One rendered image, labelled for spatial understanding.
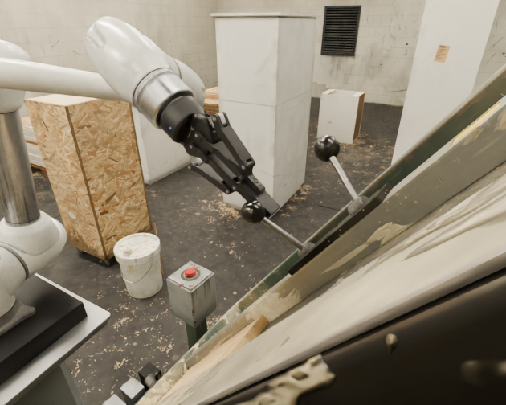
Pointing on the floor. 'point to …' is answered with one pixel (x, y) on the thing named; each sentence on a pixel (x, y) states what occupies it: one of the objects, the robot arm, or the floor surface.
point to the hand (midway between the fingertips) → (259, 197)
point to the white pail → (140, 263)
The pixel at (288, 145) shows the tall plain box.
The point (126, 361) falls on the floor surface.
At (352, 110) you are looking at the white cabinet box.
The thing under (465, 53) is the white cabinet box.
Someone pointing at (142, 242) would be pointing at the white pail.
